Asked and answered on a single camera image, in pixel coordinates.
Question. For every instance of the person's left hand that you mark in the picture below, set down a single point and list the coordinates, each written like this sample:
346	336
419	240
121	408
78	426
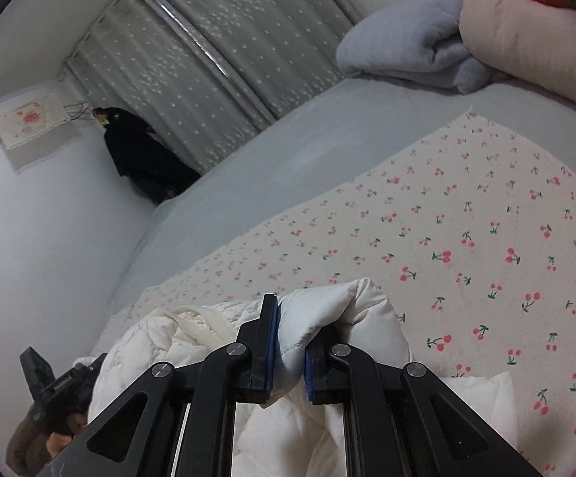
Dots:
64	441

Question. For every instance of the grey bed sheet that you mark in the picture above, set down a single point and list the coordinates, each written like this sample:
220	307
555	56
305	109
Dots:
317	129

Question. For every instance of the cherry printed blanket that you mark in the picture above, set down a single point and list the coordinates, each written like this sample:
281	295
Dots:
466	184

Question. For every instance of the white quilted jacket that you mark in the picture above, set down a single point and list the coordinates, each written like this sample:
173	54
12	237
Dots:
362	303

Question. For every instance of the dark hanging clothes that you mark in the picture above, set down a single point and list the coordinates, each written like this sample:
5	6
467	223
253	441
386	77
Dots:
141	159

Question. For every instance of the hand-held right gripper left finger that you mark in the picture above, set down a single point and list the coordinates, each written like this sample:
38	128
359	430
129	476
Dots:
268	353

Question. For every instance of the pink pillow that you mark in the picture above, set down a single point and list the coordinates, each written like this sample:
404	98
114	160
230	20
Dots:
526	44

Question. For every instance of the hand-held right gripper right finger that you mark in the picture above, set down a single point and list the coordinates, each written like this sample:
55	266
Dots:
313	375

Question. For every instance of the floral cover cloth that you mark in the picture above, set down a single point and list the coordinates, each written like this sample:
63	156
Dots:
32	119

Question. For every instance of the person's left forearm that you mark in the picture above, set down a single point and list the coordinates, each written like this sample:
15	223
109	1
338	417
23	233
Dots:
22	447

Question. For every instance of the grey star patterned curtain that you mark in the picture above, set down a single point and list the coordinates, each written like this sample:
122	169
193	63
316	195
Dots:
218	35

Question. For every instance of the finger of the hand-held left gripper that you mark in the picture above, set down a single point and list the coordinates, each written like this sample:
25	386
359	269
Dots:
35	370

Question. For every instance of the grey folded blanket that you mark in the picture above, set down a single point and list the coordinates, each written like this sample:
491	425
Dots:
407	35

